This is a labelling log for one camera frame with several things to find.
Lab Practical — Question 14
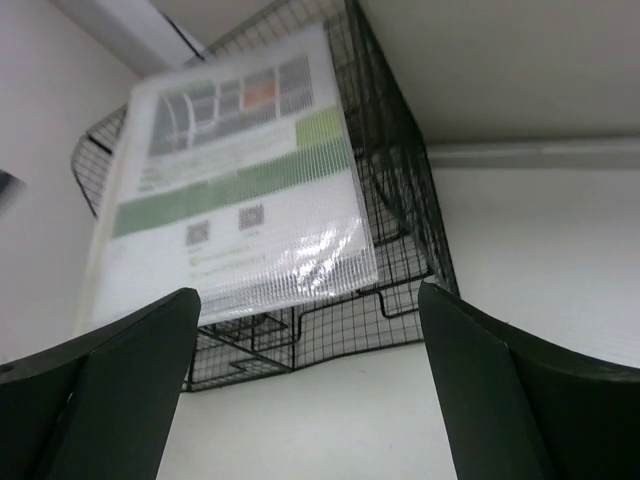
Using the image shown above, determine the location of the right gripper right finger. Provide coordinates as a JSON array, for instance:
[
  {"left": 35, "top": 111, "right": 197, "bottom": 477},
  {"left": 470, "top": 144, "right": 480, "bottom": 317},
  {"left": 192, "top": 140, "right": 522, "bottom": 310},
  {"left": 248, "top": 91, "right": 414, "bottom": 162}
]
[{"left": 418, "top": 283, "right": 639, "bottom": 479}]

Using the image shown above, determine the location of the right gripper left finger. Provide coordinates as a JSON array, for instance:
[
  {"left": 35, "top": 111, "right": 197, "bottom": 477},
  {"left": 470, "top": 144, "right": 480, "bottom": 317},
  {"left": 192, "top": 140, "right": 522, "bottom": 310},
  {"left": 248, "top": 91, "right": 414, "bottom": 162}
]
[{"left": 1, "top": 288, "right": 201, "bottom": 479}]

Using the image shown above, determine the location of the clear sleeve map brochure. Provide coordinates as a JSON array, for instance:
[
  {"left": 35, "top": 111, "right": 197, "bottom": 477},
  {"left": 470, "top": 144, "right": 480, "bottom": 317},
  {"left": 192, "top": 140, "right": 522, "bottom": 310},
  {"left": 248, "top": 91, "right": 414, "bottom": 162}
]
[{"left": 76, "top": 23, "right": 378, "bottom": 333}]

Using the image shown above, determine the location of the black wire mesh organizer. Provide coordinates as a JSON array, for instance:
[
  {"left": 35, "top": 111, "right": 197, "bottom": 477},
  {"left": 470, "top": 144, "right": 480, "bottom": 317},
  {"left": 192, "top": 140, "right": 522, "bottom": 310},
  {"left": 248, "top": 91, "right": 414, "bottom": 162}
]
[{"left": 74, "top": 1, "right": 458, "bottom": 392}]

